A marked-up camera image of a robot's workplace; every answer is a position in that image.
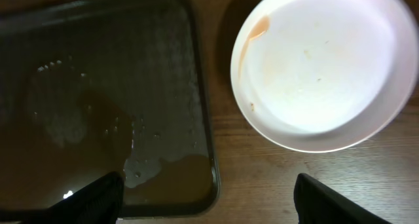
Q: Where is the brown serving tray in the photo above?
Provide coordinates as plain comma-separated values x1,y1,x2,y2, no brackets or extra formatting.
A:
1,0,220,222

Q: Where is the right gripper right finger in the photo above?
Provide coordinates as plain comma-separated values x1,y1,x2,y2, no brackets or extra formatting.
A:
293,173,390,224

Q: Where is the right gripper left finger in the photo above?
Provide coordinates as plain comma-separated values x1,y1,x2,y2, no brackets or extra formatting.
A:
22,172,124,224

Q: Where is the white plate top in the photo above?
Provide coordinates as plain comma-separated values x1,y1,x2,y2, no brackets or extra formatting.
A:
230,0,418,153

